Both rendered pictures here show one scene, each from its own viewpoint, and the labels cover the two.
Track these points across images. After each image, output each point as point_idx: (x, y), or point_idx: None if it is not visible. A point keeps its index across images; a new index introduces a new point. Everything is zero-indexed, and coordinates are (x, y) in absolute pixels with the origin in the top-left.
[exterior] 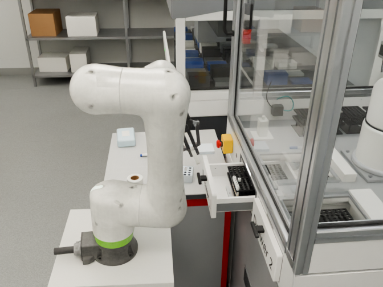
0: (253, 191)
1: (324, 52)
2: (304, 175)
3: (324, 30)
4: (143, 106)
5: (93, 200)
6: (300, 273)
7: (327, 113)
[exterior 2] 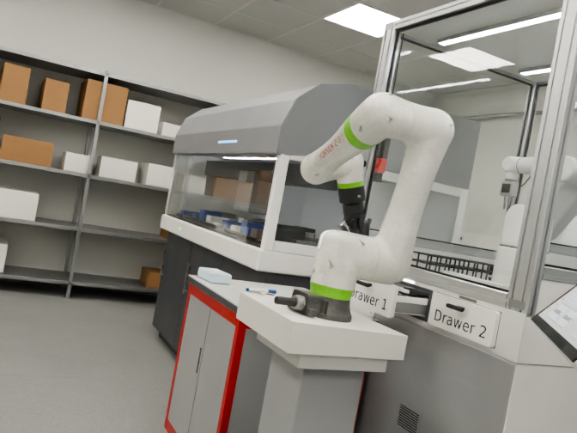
0: None
1: (552, 111)
2: (533, 212)
3: (549, 98)
4: (428, 130)
5: (335, 237)
6: (528, 315)
7: (559, 152)
